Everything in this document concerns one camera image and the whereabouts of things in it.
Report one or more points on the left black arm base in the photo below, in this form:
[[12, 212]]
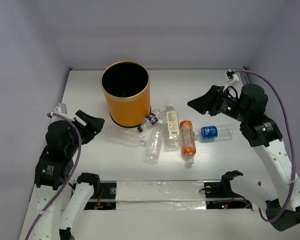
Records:
[[105, 199]]

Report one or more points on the silver foil tape strip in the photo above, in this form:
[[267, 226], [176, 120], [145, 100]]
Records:
[[159, 195]]

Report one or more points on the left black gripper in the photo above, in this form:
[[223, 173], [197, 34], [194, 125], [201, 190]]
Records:
[[84, 128]]

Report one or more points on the orange label plastic bottle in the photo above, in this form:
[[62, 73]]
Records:
[[188, 147]]

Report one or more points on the clear crushed plastic bottle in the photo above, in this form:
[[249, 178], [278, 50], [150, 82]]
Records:
[[126, 137]]

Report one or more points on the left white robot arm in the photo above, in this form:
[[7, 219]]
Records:
[[57, 163]]

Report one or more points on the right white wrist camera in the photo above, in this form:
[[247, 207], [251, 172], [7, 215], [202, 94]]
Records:
[[235, 76]]

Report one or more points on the clear bottle cream label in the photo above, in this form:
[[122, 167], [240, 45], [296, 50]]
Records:
[[172, 131]]

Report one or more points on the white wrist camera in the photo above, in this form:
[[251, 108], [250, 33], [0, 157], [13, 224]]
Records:
[[59, 113], [235, 76]]

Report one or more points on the orange cylindrical bin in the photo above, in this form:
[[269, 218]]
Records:
[[126, 87]]

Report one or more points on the clear ribbed plastic bottle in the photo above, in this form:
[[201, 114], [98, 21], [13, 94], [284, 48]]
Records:
[[155, 142]]

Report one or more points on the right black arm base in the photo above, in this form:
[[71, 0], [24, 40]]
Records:
[[219, 198]]

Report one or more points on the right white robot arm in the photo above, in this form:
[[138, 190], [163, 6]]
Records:
[[281, 207]]

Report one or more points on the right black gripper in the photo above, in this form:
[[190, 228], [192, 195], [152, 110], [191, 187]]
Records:
[[210, 101]]

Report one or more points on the small Pepsi label bottle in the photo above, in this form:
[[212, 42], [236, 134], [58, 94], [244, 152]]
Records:
[[150, 121]]

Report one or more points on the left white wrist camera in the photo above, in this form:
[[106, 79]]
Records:
[[59, 113]]

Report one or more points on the blue label plastic bottle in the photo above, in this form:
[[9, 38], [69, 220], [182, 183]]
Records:
[[215, 133]]

